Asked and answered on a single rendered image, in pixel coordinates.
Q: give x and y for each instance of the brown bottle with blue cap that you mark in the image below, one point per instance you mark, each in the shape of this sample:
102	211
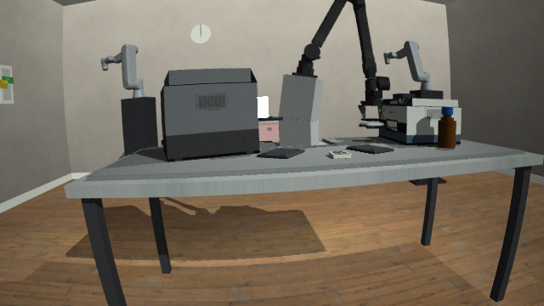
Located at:
447	129

